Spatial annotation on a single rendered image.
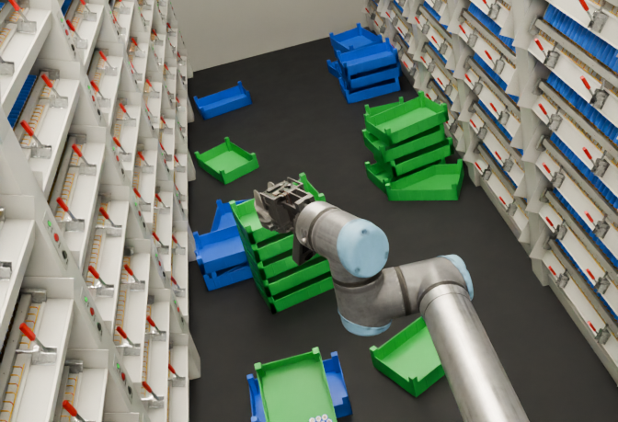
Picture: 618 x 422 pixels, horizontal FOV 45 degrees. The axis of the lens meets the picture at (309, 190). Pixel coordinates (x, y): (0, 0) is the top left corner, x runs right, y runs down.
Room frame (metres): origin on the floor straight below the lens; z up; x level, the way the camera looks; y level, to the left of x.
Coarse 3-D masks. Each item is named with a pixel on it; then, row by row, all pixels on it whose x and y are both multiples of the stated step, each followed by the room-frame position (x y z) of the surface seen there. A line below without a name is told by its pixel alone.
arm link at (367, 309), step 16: (384, 272) 1.06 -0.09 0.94; (336, 288) 1.04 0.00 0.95; (352, 288) 1.02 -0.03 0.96; (368, 288) 1.02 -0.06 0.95; (384, 288) 1.03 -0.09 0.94; (400, 288) 1.02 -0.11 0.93; (352, 304) 1.02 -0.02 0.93; (368, 304) 1.01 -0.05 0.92; (384, 304) 1.01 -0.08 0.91; (400, 304) 1.01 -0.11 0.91; (352, 320) 1.02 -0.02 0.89; (368, 320) 1.01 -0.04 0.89; (384, 320) 1.02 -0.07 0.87
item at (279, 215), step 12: (288, 180) 1.28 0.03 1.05; (264, 192) 1.25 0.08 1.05; (276, 192) 1.23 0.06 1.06; (288, 192) 1.22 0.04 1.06; (300, 192) 1.22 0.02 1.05; (264, 204) 1.25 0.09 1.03; (276, 204) 1.21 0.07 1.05; (288, 204) 1.20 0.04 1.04; (300, 204) 1.17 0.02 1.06; (276, 216) 1.21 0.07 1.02; (288, 216) 1.21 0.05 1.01; (288, 228) 1.21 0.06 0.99
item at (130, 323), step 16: (128, 240) 1.94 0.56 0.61; (144, 240) 1.94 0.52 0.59; (128, 256) 1.92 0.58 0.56; (144, 256) 1.93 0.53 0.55; (128, 272) 1.76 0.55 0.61; (144, 272) 1.84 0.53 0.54; (128, 288) 1.75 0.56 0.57; (144, 288) 1.75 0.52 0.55; (128, 304) 1.69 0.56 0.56; (144, 304) 1.69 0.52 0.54; (128, 320) 1.62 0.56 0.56; (144, 320) 1.62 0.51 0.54; (128, 336) 1.55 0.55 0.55; (128, 352) 1.49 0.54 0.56; (128, 368) 1.44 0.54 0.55
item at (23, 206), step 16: (0, 208) 1.23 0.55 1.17; (16, 208) 1.24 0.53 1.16; (32, 208) 1.24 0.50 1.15; (0, 224) 1.21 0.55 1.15; (16, 224) 1.22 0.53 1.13; (32, 224) 1.22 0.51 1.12; (0, 240) 1.17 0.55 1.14; (16, 240) 1.17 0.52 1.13; (32, 240) 1.21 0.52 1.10; (0, 256) 1.12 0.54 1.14; (16, 256) 1.12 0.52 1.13; (0, 272) 1.05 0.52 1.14; (16, 272) 1.07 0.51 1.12; (0, 288) 1.03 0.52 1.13; (16, 288) 1.06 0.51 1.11; (0, 304) 0.99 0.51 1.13; (0, 320) 0.95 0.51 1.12; (0, 336) 0.93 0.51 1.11
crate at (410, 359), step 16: (416, 320) 1.89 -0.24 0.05; (400, 336) 1.85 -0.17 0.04; (416, 336) 1.87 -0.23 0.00; (384, 352) 1.82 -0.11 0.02; (400, 352) 1.82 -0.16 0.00; (416, 352) 1.80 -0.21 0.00; (432, 352) 1.78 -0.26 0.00; (384, 368) 1.74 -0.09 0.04; (400, 368) 1.75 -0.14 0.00; (416, 368) 1.73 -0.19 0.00; (432, 368) 1.72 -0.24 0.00; (400, 384) 1.68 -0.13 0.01; (416, 384) 1.62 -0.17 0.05
